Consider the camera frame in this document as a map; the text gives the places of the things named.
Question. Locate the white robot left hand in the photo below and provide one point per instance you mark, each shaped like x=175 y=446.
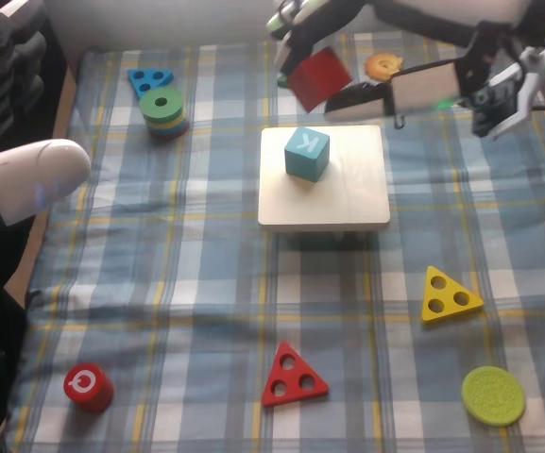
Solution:
x=31 y=179

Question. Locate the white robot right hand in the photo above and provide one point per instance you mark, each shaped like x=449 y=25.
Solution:
x=423 y=89

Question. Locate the red letter cube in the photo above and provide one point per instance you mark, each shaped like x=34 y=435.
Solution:
x=321 y=78

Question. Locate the teal letter cube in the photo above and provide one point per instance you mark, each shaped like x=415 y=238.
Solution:
x=305 y=162

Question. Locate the green triangle block with holes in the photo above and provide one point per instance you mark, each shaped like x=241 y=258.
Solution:
x=282 y=81

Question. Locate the blue triangle block with holes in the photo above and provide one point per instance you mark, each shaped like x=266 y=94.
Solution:
x=149 y=81

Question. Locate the yellow triangle block with holes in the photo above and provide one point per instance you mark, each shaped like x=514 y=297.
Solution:
x=447 y=293

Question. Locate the red cylinder block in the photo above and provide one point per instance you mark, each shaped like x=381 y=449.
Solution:
x=95 y=396

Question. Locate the red triangle block with holes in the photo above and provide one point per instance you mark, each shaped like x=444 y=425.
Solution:
x=293 y=376

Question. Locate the yellow flower toy cookie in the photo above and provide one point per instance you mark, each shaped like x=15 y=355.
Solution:
x=379 y=66

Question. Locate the small white table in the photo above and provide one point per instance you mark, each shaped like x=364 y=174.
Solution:
x=357 y=189

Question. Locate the blue plaid cloth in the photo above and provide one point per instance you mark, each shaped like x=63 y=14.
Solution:
x=225 y=292

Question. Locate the green round toy cookie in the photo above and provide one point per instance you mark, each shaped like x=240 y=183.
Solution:
x=493 y=396

